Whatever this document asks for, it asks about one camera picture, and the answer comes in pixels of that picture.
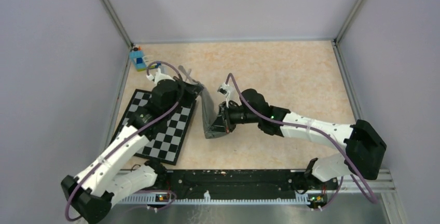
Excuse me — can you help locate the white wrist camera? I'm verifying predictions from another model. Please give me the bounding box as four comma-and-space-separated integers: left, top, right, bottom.
146, 67, 174, 85
217, 83, 235, 108

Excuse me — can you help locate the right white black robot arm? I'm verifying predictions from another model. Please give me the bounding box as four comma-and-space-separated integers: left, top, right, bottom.
202, 89, 387, 189

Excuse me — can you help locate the black white checkerboard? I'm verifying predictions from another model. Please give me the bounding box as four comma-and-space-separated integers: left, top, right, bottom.
112, 89, 197, 166

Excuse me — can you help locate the silver table knife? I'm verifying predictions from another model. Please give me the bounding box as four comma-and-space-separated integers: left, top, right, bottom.
178, 65, 200, 85

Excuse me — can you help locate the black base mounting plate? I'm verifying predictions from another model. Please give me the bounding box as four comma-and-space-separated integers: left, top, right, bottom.
148, 169, 338, 200

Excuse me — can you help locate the grey cloth napkin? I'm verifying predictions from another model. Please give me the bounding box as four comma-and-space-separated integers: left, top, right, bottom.
201, 88, 220, 139

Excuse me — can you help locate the colourful toy brick block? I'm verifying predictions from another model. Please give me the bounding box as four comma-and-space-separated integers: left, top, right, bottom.
129, 44, 151, 72

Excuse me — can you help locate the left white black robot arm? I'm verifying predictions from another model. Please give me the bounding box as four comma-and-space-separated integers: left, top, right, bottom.
61, 78, 204, 223

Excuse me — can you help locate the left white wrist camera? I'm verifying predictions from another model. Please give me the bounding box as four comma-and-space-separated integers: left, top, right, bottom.
146, 67, 174, 85

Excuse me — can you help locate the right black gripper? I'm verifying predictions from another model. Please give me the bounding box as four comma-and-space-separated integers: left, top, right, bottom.
209, 101, 260, 134

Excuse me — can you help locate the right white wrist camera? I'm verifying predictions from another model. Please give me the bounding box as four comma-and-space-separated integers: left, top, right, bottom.
217, 83, 235, 108

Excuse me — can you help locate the grey slotted cable duct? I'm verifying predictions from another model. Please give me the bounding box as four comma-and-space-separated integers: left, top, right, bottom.
118, 192, 310, 206

